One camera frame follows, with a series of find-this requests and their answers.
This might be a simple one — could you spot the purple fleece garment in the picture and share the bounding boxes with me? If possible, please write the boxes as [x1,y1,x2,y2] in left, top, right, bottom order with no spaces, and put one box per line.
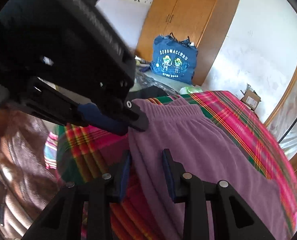
[128,98,289,239]

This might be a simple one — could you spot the black cloth beside table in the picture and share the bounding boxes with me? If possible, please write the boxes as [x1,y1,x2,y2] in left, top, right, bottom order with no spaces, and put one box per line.
[127,86,168,101]

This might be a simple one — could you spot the pink plaid tablecloth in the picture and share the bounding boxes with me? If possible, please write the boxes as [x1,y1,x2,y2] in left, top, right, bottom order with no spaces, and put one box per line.
[44,91,297,239]

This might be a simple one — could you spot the blue printed tote bag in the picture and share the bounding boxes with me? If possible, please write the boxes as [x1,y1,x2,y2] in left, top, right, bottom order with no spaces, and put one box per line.
[150,33,198,85]

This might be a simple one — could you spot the transparent printed door curtain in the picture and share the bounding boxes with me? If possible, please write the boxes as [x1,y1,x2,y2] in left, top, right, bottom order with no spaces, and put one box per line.
[268,80,297,159]

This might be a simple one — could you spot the brown cardboard box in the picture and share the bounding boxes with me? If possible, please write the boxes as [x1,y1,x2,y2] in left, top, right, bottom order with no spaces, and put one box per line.
[241,84,261,111]

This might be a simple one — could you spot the wooden wardrobe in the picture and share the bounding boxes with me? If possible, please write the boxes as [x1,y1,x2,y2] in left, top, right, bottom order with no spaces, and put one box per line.
[135,0,240,85]

